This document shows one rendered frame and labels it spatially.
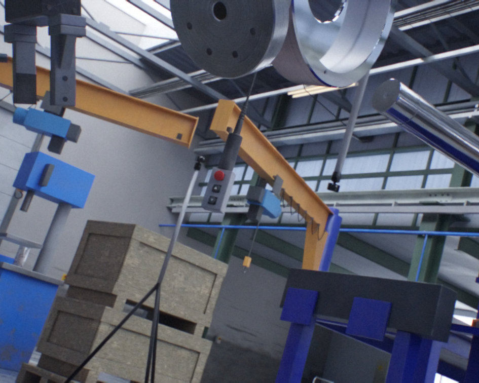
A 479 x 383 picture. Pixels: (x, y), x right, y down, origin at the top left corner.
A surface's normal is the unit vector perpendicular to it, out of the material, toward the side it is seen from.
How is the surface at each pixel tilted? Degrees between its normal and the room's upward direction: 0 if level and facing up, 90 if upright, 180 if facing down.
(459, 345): 90
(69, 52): 124
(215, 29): 131
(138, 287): 90
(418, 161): 90
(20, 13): 113
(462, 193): 90
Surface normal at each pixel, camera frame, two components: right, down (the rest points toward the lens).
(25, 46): 0.57, 0.10
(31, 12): -0.82, 0.02
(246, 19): -0.61, 0.33
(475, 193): -0.76, -0.37
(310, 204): 0.88, 0.15
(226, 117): -0.38, -0.35
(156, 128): 0.12, -0.22
